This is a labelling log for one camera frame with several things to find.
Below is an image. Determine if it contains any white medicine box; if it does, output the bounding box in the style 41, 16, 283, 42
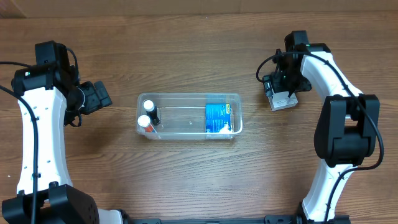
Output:
268, 91, 298, 111

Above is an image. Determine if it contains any black tube white cap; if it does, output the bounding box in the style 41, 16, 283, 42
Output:
143, 100, 160, 126

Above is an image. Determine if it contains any orange tube white cap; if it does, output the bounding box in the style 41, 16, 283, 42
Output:
137, 115, 156, 133

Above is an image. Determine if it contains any blue medicine box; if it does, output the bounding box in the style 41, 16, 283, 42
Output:
205, 103, 233, 134

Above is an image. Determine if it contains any clear plastic container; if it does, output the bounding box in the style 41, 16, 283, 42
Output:
136, 93, 243, 140

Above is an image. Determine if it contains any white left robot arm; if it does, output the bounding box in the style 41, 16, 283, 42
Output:
2, 62, 130, 223

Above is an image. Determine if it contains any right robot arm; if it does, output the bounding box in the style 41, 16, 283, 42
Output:
258, 42, 384, 223

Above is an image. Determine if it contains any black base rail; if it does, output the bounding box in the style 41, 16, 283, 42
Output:
124, 214, 352, 224

